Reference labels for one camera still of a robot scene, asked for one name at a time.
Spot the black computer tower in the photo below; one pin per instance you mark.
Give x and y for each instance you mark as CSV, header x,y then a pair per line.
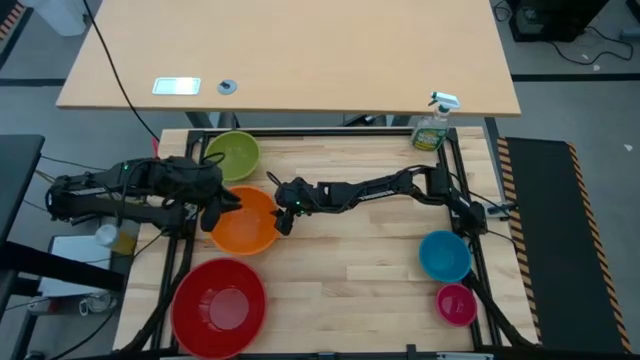
x,y
555,17

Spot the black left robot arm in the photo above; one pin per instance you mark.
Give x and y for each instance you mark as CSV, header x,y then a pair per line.
x,y
100,192

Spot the small magenta plastic bowl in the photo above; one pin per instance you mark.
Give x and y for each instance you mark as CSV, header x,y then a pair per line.
x,y
456,305

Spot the green plastic bowl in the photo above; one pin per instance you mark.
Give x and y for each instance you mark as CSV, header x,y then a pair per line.
x,y
239,156

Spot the orange plastic bowl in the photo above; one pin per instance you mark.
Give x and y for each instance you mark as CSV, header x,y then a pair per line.
x,y
247,225

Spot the light wooden desk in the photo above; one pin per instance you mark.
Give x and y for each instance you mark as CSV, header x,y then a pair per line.
x,y
310,50

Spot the cleaner spray bottle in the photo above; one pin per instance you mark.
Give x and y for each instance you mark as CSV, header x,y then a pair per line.
x,y
430,134

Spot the large red plastic bowl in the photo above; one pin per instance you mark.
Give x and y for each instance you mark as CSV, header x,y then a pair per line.
x,y
220,307

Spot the white flat box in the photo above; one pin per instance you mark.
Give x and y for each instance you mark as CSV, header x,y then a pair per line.
x,y
70,255

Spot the clear bottle with yellow liquid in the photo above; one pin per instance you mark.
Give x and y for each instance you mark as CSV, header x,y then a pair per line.
x,y
114,238

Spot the blue plastic bowl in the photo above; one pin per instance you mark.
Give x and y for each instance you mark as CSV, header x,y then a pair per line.
x,y
445,256

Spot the black mat with hazard stripes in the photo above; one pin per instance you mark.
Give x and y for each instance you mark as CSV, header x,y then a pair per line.
x,y
550,240

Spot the black metal table frame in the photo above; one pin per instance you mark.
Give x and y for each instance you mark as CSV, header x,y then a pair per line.
x,y
325,132

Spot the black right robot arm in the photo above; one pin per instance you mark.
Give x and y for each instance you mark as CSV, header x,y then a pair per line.
x,y
380,189

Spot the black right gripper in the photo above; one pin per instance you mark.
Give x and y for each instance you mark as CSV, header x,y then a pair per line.
x,y
297,196

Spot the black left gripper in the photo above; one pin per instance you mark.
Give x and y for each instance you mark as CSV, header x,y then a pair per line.
x,y
207,180

